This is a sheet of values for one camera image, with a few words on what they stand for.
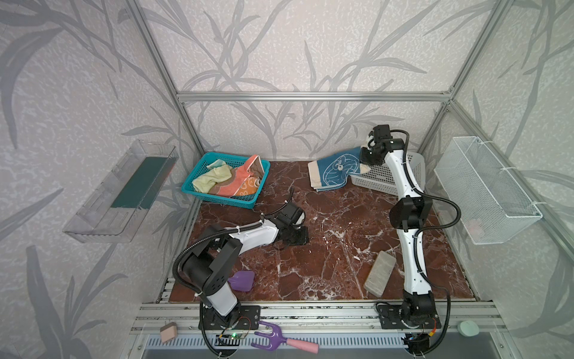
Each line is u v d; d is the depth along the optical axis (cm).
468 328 71
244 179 108
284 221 72
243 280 83
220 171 102
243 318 73
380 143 77
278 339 70
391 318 72
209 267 45
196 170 106
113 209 64
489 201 64
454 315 75
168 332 70
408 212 65
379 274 80
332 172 112
